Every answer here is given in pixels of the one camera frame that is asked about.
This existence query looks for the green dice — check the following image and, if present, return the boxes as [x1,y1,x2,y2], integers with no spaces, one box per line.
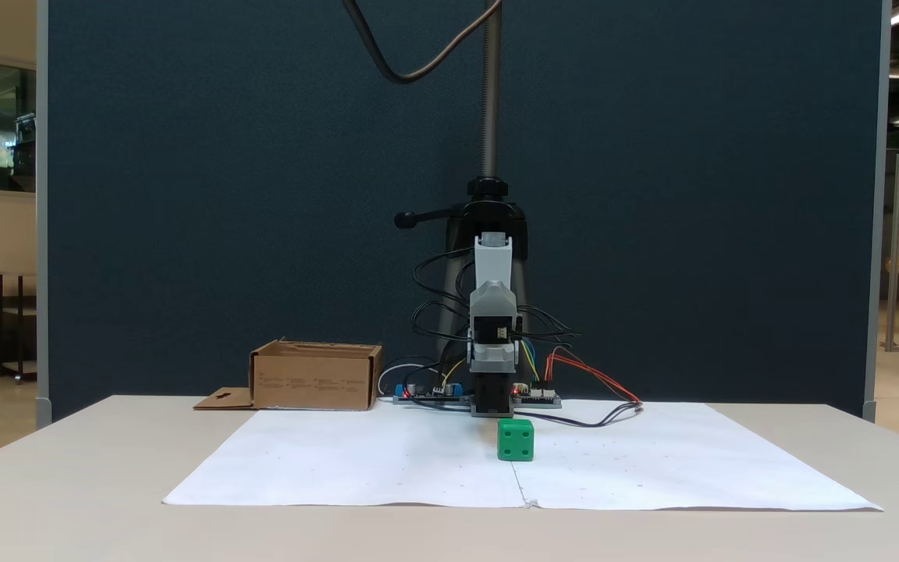
[497,418,535,462]

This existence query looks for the blue power converter board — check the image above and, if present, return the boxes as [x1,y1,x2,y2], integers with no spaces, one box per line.
[393,381,466,404]

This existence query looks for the motor driver circuit board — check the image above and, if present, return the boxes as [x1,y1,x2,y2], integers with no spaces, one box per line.
[513,384,563,409]

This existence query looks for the brown cardboard box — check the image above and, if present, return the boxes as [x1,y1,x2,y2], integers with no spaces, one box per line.
[193,338,384,411]

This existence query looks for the large white paper sheet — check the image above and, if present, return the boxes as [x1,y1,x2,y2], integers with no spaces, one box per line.
[162,407,884,513]

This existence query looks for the dark blue partition panel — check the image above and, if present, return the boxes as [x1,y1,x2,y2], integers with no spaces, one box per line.
[36,0,893,422]

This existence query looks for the black shelf rack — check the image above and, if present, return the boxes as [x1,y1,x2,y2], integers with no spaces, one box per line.
[0,271,38,384]

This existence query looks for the framed window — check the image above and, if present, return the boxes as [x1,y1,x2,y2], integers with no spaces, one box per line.
[0,53,37,201]

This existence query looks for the long black servo cable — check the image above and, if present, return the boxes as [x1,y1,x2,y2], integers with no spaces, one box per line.
[412,248,475,368]

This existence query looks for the white usb cable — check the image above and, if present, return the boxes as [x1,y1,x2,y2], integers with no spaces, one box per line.
[378,361,441,400]

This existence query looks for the black looped servo cable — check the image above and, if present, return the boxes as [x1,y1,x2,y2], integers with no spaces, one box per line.
[516,304,580,352]

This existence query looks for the black camera stand with pole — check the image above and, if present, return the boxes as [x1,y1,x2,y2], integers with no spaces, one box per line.
[394,0,532,360]

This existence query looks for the black and orange servo cable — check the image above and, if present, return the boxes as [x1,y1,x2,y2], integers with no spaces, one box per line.
[529,349,645,429]

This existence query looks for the hanging dark camera cable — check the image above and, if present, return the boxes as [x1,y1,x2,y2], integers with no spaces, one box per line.
[343,0,503,84]

